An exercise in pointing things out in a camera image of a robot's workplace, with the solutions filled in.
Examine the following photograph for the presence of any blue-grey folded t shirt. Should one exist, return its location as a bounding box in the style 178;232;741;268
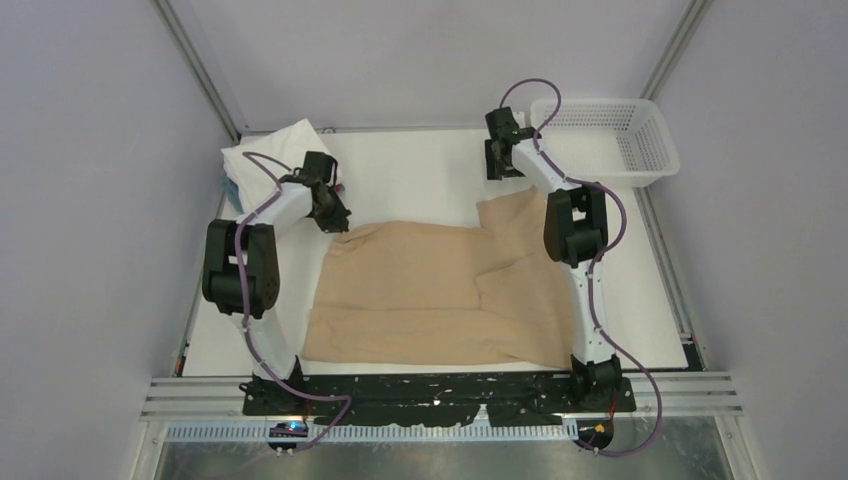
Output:
221;174;243;212

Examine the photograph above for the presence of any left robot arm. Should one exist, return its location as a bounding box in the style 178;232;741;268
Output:
201;151;351;414

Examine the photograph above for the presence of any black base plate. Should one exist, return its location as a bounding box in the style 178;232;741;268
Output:
239;371;636;427

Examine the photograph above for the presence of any beige t shirt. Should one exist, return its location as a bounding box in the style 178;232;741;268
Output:
302;188;575;369

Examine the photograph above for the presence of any white folded t shirt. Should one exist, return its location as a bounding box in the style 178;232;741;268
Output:
221;119;330;213

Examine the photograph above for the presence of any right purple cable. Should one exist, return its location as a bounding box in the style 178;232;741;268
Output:
498;78;664;460

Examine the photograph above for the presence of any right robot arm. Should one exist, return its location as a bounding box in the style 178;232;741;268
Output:
484;107;623;411

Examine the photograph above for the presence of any white plastic basket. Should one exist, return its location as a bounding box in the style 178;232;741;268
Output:
530;98;680;188

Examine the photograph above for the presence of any aluminium front rail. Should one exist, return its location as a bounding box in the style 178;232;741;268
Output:
141;371;743;443

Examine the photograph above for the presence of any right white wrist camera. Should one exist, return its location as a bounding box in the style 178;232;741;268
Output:
512;110;528;128

